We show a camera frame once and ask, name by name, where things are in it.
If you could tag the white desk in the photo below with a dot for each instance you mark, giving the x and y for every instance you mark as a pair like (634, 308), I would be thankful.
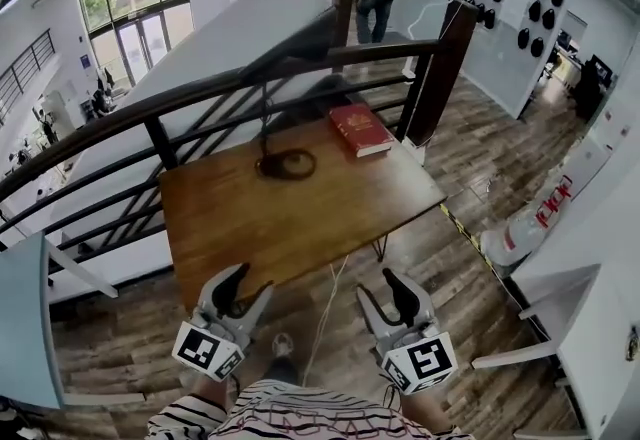
(595, 328)

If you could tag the person's right forearm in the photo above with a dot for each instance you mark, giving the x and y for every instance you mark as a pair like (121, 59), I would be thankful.
(425, 410)

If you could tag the glass entrance doors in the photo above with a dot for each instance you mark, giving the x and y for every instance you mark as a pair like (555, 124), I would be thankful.
(137, 23)

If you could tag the light blue board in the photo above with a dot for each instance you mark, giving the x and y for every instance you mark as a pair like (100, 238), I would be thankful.
(25, 318)

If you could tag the yellow black floor tape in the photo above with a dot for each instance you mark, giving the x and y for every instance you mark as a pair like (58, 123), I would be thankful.
(470, 235)

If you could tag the dark wooden stair railing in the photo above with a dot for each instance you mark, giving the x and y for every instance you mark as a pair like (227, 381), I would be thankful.
(150, 110)

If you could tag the blue wall sign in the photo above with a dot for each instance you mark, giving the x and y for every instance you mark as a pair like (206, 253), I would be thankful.
(85, 62)

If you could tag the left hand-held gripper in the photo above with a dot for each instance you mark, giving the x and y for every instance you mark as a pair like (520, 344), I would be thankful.
(210, 350)

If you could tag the wooden table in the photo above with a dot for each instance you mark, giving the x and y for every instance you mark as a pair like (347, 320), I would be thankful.
(290, 218)

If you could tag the bunch of keys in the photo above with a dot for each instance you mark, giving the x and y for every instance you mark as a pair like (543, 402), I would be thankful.
(634, 344)

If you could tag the black metal balcony railing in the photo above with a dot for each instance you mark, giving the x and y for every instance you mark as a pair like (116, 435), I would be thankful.
(25, 65)

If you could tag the person's white shoe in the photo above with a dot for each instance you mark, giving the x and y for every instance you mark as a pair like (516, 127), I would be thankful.
(283, 344)

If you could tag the black hairpin table leg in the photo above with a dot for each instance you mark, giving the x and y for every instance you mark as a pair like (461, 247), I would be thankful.
(381, 247)

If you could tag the person's striped shirt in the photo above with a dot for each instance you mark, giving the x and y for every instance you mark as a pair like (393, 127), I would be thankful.
(310, 415)

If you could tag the black desk lamp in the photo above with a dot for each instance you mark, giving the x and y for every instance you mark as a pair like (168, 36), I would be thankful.
(287, 163)

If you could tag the person's left forearm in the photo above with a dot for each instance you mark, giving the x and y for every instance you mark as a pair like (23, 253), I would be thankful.
(210, 390)

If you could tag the white paper sheet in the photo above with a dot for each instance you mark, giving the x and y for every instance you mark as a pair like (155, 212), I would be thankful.
(516, 0)

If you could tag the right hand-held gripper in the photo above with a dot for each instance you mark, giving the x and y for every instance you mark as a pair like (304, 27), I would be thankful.
(422, 360)

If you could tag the dark wooden newel post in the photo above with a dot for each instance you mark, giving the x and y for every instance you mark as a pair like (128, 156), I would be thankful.
(345, 3)
(445, 73)

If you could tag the black office chair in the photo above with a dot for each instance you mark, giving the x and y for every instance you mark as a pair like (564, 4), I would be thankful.
(592, 85)

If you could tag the person's leg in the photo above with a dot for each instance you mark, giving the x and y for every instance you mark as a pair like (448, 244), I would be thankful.
(282, 370)

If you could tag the red hardcover book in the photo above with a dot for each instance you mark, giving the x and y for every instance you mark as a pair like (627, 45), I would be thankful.
(361, 128)

